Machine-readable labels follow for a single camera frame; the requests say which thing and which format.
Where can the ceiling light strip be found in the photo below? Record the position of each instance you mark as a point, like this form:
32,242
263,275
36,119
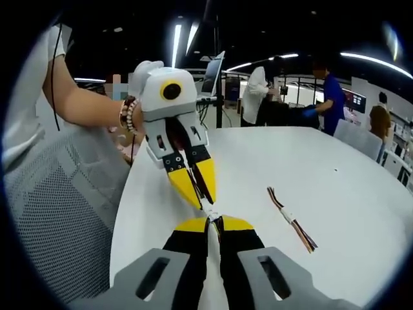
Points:
177,45
192,38
245,65
374,60

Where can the grey mesh chair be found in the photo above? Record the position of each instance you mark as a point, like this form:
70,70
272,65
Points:
64,210

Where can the white office chair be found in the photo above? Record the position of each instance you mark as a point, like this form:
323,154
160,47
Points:
358,139

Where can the open white laptop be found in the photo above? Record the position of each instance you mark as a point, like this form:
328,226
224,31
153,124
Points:
213,76

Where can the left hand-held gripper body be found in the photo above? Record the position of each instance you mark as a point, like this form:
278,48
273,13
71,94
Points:
184,100

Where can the person's left hand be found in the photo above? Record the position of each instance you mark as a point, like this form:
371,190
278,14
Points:
140,76

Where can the wall screen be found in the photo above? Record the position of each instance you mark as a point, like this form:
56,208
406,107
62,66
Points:
355,100

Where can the black bag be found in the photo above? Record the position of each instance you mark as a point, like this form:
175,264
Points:
290,114

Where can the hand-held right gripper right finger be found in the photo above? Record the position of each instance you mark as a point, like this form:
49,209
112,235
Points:
245,258

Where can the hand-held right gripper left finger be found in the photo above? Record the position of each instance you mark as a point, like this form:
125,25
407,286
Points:
180,258

